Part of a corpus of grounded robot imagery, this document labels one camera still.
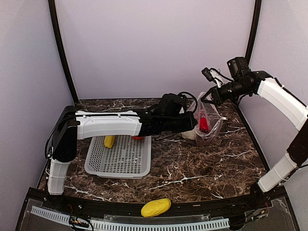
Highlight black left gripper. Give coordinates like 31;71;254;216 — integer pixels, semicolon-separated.
163;111;198;133

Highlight small yellow toy fruit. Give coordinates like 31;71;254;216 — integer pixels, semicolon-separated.
104;136;116;148

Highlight black vertical frame post right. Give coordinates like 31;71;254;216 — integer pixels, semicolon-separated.
245;0;262;64

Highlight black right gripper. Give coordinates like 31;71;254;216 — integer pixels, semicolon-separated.
201;78;251;105

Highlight white slotted cable duct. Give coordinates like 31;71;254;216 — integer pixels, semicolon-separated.
31;206;230;231

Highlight orange toy fruit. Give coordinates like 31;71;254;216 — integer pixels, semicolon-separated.
132;136;143;141

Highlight black vertical frame post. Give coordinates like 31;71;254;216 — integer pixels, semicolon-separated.
245;0;262;64
48;0;79;104

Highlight white green toy cauliflower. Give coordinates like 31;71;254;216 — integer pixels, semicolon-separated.
181;130;196;140

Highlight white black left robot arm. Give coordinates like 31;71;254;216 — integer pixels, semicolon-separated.
44;92;198;210

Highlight black vertical frame post left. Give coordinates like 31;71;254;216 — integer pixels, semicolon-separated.
48;0;79;104

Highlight clear pink-dotted zip bag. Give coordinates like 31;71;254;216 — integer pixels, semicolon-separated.
180;92;226;146

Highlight white perforated plastic basket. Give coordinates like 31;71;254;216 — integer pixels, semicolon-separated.
84;135;152;179

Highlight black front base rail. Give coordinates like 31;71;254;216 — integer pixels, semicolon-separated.
16;187;299;231

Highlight large yellow toy fruit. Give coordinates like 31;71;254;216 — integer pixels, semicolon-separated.
141;198;171;218

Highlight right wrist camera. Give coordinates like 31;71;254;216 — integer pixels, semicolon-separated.
201;67;231;88

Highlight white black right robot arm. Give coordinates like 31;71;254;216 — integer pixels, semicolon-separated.
201;69;308;209

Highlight red toy bell pepper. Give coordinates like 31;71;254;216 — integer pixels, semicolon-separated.
199;117;209;133

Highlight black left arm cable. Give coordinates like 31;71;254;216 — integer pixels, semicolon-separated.
45;115;77;160

